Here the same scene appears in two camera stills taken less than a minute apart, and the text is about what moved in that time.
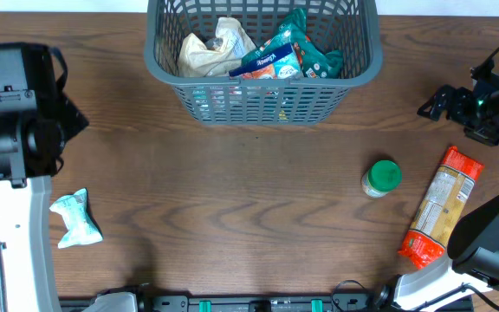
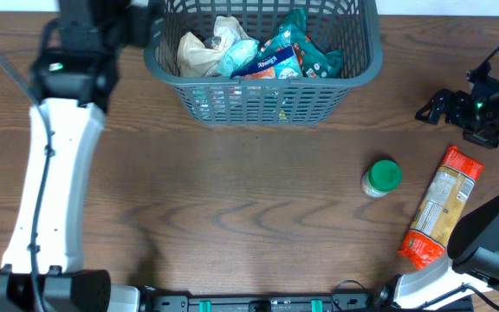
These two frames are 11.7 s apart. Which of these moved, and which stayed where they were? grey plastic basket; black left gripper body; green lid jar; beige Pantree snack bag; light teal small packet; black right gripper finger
Moved: light teal small packet; black left gripper body
Stayed: green lid jar; black right gripper finger; beige Pantree snack bag; grey plastic basket
